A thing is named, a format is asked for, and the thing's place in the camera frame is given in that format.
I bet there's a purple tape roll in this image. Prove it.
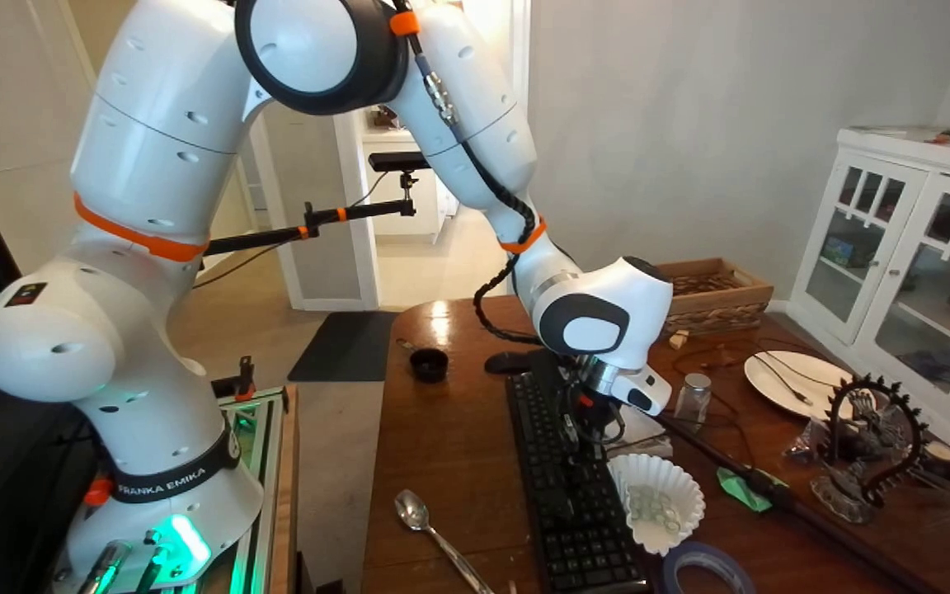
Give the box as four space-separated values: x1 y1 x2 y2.
658 540 757 594

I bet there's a long black stick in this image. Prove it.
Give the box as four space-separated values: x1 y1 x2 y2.
663 417 792 510

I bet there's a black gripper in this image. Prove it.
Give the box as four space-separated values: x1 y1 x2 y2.
565 373 619 449

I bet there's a silver metal spoon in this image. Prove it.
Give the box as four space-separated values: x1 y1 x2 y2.
393 489 495 594

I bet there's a folded white napkin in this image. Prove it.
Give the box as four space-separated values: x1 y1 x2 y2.
612 409 672 459

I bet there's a woven wicker basket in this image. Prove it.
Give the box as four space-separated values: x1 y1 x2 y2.
656 256 774 333

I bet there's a robot base stand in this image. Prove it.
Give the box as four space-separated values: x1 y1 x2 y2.
51 388 286 594

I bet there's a black camera on boom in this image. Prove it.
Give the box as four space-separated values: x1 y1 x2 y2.
203 151 429 254

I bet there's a black computer keyboard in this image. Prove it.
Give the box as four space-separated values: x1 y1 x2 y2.
504 367 649 594

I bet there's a white ceramic plate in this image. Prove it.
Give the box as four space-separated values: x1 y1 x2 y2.
742 351 852 420

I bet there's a glass salt shaker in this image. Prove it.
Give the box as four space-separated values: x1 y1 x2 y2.
675 373 712 429

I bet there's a white paper coffee filter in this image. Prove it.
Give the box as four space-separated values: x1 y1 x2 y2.
606 452 706 554

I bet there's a green plastic object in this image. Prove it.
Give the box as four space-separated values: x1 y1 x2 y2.
715 467 771 514

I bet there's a small black cup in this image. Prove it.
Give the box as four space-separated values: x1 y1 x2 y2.
409 347 447 384

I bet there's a black computer mouse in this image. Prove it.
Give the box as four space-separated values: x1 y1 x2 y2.
483 351 532 376

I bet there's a white glass-door cabinet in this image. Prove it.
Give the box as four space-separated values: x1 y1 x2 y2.
787 130 950 441

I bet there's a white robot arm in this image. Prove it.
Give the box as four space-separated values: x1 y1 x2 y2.
0 0 672 586

